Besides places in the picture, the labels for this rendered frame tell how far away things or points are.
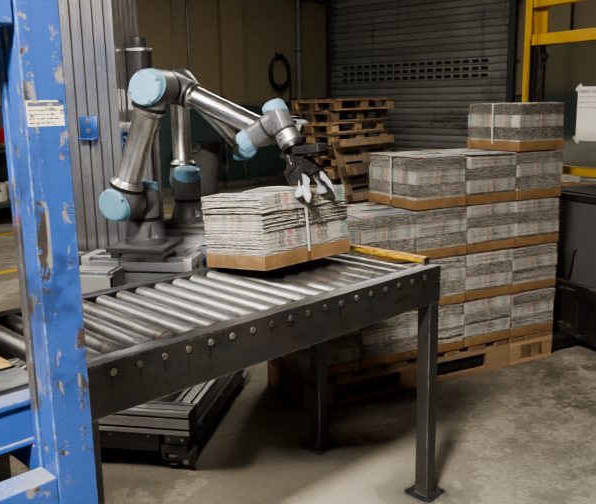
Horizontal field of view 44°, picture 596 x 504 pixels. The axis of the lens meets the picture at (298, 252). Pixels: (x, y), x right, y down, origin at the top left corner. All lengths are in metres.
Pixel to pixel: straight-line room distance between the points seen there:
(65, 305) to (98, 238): 1.71
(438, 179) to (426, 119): 7.83
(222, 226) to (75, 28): 1.06
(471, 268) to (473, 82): 7.32
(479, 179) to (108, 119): 1.68
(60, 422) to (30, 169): 0.43
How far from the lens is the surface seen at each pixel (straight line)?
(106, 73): 2.92
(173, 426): 2.78
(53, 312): 1.29
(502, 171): 3.60
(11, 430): 1.50
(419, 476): 2.65
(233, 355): 1.81
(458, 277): 3.51
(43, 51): 1.26
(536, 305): 3.90
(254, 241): 2.20
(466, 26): 10.85
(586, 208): 4.31
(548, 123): 3.78
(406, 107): 11.40
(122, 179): 2.58
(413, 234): 3.32
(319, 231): 2.33
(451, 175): 3.40
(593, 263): 4.31
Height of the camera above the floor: 1.34
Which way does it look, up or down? 12 degrees down
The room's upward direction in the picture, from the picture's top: 1 degrees counter-clockwise
